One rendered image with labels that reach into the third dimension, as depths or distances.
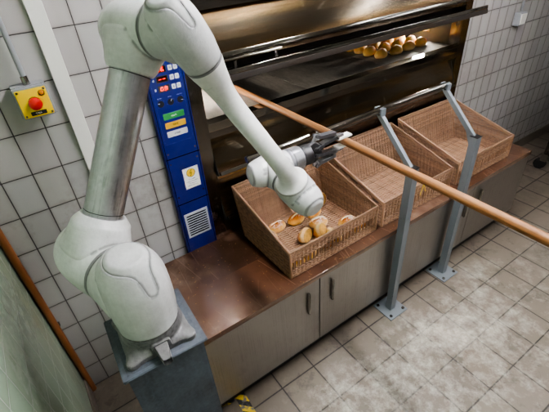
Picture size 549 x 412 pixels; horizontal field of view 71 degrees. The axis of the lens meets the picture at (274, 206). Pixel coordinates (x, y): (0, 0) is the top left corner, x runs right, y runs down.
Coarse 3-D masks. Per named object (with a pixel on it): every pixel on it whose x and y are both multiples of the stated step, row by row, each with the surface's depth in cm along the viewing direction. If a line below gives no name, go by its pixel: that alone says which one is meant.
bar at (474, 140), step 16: (416, 96) 186; (448, 96) 198; (368, 112) 172; (384, 112) 176; (336, 128) 164; (384, 128) 178; (288, 144) 153; (400, 144) 176; (464, 160) 203; (464, 176) 207; (464, 192) 212; (400, 208) 187; (400, 224) 191; (400, 240) 196; (448, 240) 233; (400, 256) 202; (448, 256) 239; (400, 272) 211; (432, 272) 248; (448, 272) 247; (384, 304) 230; (400, 304) 229
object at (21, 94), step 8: (40, 80) 126; (16, 88) 120; (24, 88) 120; (32, 88) 121; (40, 88) 122; (16, 96) 120; (24, 96) 121; (32, 96) 122; (40, 96) 123; (48, 96) 125; (16, 104) 121; (24, 104) 122; (48, 104) 126; (24, 112) 123; (32, 112) 124; (40, 112) 125; (48, 112) 127
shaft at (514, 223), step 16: (256, 96) 188; (288, 112) 169; (320, 128) 154; (352, 144) 141; (384, 160) 130; (416, 176) 121; (448, 192) 113; (480, 208) 106; (496, 208) 104; (512, 224) 100; (528, 224) 98; (544, 240) 94
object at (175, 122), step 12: (168, 72) 147; (180, 72) 150; (156, 84) 147; (168, 84) 149; (180, 84) 152; (156, 96) 149; (168, 96) 152; (180, 96) 154; (156, 108) 151; (168, 108) 154; (180, 108) 156; (168, 120) 156; (180, 120) 159; (168, 132) 158; (180, 132) 161; (192, 132) 164; (168, 144) 161
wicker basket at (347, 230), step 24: (312, 168) 215; (336, 168) 205; (240, 192) 193; (264, 192) 201; (336, 192) 213; (360, 192) 195; (240, 216) 195; (264, 216) 204; (288, 216) 210; (336, 216) 207; (360, 216) 183; (264, 240) 182; (288, 240) 194; (312, 240) 171; (336, 240) 181; (288, 264) 170; (312, 264) 178
